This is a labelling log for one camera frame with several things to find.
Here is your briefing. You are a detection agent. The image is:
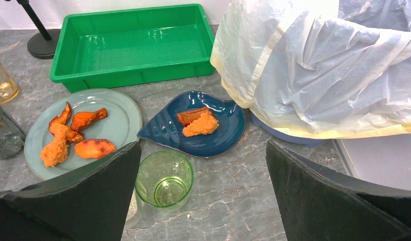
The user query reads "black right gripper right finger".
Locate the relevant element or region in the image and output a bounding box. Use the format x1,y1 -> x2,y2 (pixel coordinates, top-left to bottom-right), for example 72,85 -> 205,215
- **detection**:
266,142 -> 411,240

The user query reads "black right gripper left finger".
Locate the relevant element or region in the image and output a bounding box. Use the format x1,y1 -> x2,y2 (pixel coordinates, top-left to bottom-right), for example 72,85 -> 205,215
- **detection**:
0,142 -> 142,240

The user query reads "orange fried chicken piece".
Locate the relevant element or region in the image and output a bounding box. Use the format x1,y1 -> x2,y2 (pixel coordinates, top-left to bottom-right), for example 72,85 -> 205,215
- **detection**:
74,139 -> 117,159

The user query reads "orange breaded chicken strip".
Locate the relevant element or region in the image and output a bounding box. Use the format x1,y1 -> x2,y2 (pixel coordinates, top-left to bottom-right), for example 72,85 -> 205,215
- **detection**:
40,126 -> 69,167

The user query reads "orange chicken wing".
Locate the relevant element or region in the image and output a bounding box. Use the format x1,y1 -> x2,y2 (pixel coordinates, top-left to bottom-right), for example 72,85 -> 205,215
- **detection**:
48,102 -> 84,143

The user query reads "green glass cup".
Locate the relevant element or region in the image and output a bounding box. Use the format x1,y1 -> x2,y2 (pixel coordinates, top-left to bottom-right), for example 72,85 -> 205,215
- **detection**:
135,150 -> 194,211

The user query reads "orange chicken drumstick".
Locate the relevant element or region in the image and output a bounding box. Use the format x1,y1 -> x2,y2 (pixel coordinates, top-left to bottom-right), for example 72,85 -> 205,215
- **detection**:
70,108 -> 108,131

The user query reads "dark blue leaf plate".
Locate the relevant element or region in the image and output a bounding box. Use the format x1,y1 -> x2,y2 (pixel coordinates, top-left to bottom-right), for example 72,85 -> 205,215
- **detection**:
137,91 -> 246,158

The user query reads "smoky grey glass cup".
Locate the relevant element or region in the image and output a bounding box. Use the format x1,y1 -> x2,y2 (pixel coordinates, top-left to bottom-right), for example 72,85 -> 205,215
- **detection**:
0,105 -> 26,160

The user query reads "brown fried food piece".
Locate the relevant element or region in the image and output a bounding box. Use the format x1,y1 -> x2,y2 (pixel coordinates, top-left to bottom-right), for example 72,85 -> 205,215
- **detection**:
176,107 -> 213,127

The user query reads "orange breaded food piece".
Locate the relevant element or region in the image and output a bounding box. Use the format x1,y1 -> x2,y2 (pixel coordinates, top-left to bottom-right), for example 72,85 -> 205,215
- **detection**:
182,113 -> 219,137

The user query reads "trash bin with plastic bag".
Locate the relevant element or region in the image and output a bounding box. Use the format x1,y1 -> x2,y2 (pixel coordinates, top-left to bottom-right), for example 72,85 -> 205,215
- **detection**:
211,1 -> 411,139

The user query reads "amber glass cup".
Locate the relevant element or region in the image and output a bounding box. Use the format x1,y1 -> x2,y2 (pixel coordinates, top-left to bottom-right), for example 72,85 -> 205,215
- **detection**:
0,62 -> 19,103

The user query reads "green plastic tray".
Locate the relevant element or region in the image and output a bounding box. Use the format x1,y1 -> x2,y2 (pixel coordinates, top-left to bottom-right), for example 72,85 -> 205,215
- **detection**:
49,4 -> 214,93

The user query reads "black microphone stand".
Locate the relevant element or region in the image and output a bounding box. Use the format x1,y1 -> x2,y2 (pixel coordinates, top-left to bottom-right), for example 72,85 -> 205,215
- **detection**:
17,0 -> 61,59

